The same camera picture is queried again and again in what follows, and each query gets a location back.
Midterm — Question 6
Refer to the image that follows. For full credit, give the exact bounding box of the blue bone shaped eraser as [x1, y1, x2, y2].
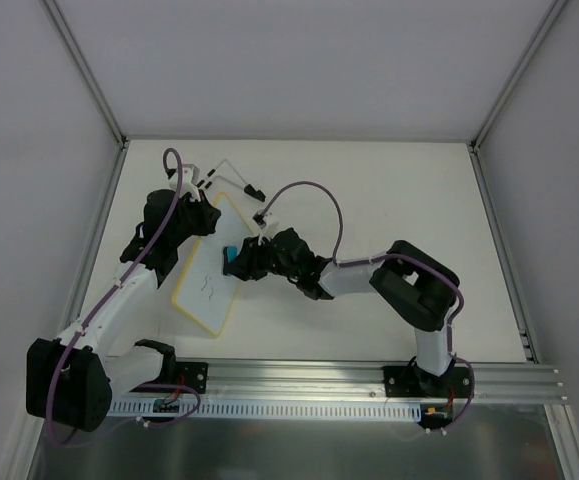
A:
[222, 246, 241, 277]

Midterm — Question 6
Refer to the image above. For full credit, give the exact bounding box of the yellow framed small whiteboard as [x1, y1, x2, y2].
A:
[172, 192, 252, 337]

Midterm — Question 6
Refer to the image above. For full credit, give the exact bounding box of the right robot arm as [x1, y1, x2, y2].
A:
[222, 228, 464, 397]

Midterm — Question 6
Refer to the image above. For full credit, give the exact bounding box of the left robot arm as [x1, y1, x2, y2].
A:
[25, 189, 221, 432]

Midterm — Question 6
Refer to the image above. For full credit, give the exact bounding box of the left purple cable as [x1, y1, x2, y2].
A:
[46, 148, 203, 448]

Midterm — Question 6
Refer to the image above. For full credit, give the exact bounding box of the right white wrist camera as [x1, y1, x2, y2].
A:
[253, 211, 279, 245]

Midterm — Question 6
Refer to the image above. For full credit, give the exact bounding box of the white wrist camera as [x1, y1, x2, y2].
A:
[165, 164, 201, 202]
[253, 211, 279, 245]

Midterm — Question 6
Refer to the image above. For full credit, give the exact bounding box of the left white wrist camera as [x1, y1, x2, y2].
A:
[165, 164, 201, 202]

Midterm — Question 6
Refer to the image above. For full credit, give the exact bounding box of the wire whiteboard stand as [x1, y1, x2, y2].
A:
[196, 159, 266, 203]

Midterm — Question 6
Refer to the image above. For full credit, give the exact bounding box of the aluminium mounting rail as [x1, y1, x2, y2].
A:
[108, 354, 568, 404]

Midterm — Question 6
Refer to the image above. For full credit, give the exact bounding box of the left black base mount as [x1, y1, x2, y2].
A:
[174, 361, 209, 394]

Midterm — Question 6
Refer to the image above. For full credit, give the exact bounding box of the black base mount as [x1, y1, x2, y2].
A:
[174, 361, 209, 394]
[382, 362, 474, 399]

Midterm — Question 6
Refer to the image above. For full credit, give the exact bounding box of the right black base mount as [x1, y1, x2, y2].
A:
[382, 362, 474, 399]

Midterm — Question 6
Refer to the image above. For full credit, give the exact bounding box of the white slotted cable duct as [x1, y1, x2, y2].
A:
[108, 397, 422, 423]

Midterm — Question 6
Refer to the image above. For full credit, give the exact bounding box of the left aluminium frame post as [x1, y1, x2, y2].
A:
[43, 0, 129, 150]

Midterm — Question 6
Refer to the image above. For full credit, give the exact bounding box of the aluminium frame post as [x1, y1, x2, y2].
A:
[43, 0, 129, 150]
[468, 0, 570, 151]

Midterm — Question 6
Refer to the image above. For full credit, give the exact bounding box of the right aluminium frame post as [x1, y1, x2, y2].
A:
[468, 0, 570, 151]

